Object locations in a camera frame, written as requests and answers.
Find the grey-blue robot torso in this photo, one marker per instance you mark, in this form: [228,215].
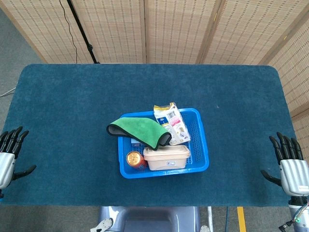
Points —
[149,220]

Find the blue perforated plastic basket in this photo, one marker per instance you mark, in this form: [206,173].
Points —
[200,145]

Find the bamboo folding screen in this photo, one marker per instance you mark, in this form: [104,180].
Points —
[178,29]

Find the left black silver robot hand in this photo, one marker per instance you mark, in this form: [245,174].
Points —
[7,162]

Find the orange soda can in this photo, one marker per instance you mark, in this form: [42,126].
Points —
[134,158]

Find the small blue cardboard box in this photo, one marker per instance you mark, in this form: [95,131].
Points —
[135,142]

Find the green microfiber cloth black edge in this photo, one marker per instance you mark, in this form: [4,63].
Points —
[140,128]

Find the black tripod stand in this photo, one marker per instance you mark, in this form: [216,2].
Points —
[82,32]

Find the beige stacked plastic food containers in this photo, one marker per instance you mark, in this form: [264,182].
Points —
[166,158]

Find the white printed snack bag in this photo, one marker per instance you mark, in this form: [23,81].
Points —
[176,125]

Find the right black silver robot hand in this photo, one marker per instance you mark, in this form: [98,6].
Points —
[293,174]

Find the teal carpet table cover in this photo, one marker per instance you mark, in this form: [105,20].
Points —
[72,96]

